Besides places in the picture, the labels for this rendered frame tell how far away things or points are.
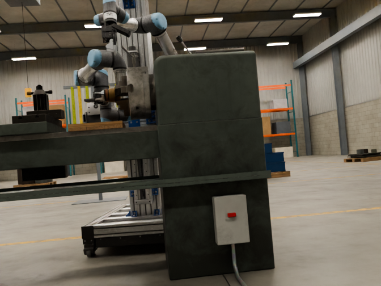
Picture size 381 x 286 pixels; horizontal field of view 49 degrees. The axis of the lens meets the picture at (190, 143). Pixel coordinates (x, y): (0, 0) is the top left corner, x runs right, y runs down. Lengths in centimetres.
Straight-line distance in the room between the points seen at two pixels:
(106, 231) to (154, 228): 35
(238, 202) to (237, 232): 16
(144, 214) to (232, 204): 122
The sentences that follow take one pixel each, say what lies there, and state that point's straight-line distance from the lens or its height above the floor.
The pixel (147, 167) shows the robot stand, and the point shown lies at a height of 61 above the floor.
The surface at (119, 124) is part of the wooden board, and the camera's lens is 236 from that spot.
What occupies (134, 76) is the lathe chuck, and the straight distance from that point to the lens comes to 244.
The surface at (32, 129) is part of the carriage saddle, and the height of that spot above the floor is 89.
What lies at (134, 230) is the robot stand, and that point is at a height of 18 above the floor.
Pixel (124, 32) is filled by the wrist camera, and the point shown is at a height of 141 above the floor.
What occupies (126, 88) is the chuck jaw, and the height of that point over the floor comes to 109.
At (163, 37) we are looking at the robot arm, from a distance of 298.
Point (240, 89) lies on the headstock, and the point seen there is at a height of 103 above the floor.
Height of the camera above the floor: 69
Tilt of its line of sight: 2 degrees up
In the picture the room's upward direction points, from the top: 5 degrees counter-clockwise
